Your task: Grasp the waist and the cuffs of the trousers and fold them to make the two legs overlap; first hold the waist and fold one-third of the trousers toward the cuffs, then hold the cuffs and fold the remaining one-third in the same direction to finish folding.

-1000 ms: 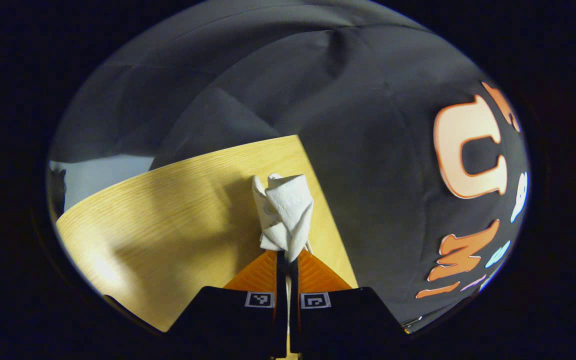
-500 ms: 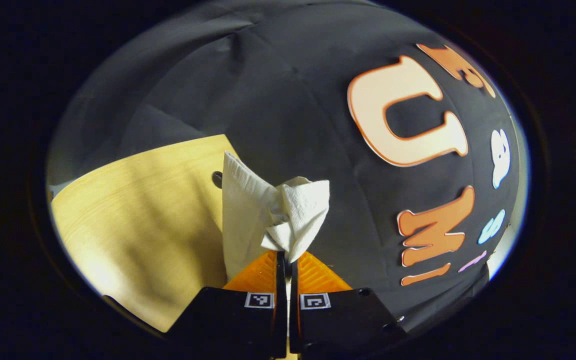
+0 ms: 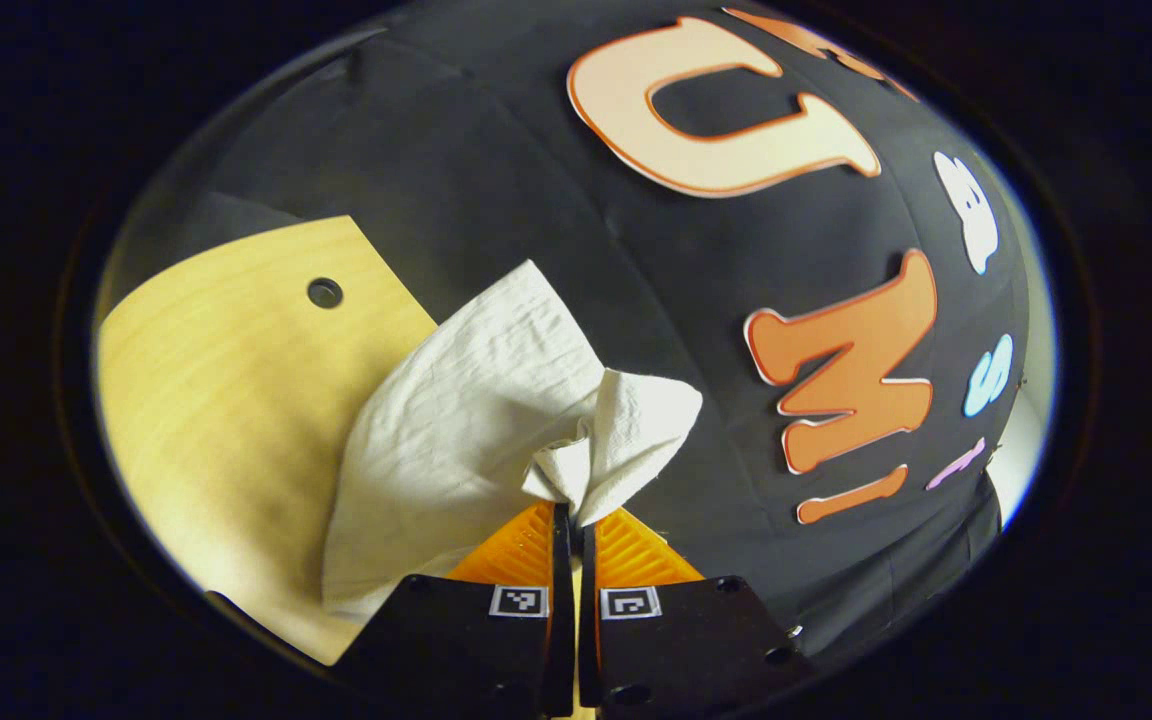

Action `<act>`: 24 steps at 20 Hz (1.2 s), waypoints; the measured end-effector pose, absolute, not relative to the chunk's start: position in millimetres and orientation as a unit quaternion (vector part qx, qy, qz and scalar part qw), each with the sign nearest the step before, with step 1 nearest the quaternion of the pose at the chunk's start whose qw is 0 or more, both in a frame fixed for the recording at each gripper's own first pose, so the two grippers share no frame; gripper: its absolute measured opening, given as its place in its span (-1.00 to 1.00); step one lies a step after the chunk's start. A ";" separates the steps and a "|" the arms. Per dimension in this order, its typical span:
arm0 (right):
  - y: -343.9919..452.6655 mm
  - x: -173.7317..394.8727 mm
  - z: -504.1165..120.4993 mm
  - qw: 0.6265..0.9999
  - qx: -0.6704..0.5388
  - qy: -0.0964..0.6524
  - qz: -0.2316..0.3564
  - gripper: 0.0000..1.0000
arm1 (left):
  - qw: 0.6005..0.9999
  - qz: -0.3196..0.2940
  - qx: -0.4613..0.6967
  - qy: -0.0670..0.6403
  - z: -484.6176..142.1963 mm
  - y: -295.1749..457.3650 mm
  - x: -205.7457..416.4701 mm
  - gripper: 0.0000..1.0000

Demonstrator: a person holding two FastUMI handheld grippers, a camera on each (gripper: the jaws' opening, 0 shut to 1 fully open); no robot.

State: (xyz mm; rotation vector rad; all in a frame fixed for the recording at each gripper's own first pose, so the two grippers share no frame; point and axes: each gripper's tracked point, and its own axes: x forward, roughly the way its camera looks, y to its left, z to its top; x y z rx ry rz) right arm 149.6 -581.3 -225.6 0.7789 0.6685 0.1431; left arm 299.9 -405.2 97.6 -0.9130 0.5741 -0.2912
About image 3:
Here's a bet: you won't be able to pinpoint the white jeans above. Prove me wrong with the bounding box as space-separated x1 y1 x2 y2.
321 258 705 626

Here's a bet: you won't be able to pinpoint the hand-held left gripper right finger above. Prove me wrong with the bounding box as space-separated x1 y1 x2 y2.
576 505 817 716

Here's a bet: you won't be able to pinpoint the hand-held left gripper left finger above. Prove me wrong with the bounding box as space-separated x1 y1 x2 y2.
331 500 575 720

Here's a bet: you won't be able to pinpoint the black backdrop cloth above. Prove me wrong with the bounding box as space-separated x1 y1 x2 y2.
116 0 1037 661

